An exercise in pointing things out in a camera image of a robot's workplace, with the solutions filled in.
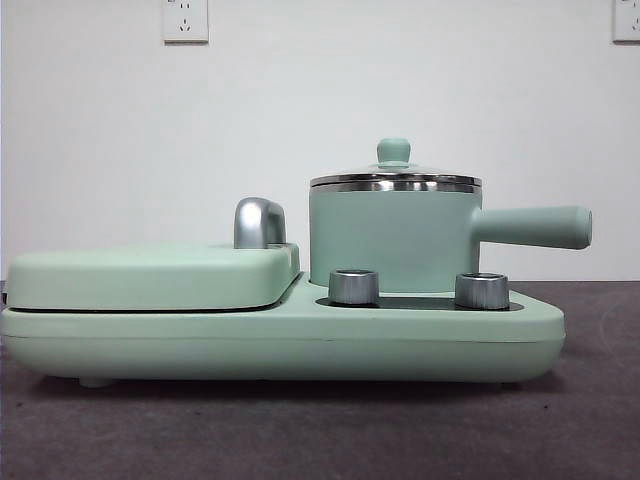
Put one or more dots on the white wall socket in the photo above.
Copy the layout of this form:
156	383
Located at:
185	22
627	20

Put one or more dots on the silver control knob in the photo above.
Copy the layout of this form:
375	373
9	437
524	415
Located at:
354	287
482	290

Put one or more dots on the glass pot lid green knob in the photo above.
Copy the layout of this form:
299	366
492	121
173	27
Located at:
394	151

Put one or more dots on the green breakfast machine base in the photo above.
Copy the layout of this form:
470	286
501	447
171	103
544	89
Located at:
250	345

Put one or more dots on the green griddle lid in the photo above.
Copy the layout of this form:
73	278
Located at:
125	277

